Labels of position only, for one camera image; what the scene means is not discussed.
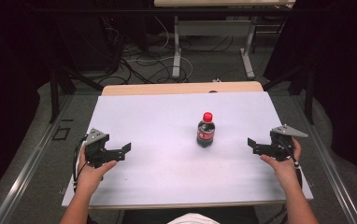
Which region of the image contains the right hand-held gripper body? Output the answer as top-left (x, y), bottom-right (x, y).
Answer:
top-left (269, 123), bottom-right (309, 162)

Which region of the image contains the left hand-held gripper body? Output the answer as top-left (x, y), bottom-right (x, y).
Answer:
top-left (84, 127), bottom-right (119, 169)

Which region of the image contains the dark cola bottle red label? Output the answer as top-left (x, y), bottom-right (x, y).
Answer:
top-left (196, 120), bottom-right (217, 149)

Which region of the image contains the person's right hand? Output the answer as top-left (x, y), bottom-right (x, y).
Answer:
top-left (259, 136), bottom-right (303, 191)

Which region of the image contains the person's left hand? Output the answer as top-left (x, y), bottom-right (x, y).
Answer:
top-left (76, 146), bottom-right (119, 196)

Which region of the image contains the white table mat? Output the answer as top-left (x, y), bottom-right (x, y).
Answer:
top-left (61, 91), bottom-right (315, 208)

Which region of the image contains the black metal stand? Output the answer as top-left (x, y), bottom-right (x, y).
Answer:
top-left (49, 60), bottom-right (105, 124)
top-left (261, 60), bottom-right (317, 126)

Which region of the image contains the dark curtain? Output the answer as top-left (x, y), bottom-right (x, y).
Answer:
top-left (262, 0), bottom-right (357, 188)
top-left (0, 0), bottom-right (54, 209)

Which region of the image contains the person's white clothing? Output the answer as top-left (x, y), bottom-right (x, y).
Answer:
top-left (166, 212), bottom-right (221, 224)

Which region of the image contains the white desk with metal legs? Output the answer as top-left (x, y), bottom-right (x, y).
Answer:
top-left (153, 0), bottom-right (297, 80)

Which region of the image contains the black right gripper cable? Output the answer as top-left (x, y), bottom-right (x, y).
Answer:
top-left (278, 139), bottom-right (304, 189)

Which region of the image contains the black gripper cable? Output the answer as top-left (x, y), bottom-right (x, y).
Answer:
top-left (72, 135), bottom-right (90, 194)
top-left (278, 139), bottom-right (304, 189)

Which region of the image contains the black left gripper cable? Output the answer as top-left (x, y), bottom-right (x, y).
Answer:
top-left (72, 135), bottom-right (90, 194)

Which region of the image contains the metal floor rail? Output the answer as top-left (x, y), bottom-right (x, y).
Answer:
top-left (0, 93), bottom-right (74, 224)
top-left (291, 92), bottom-right (357, 224)

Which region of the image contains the tangle of black floor cables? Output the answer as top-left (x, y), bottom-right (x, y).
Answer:
top-left (103, 15), bottom-right (236, 86)

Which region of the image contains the white floor cable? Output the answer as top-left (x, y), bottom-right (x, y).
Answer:
top-left (126, 16), bottom-right (194, 82)

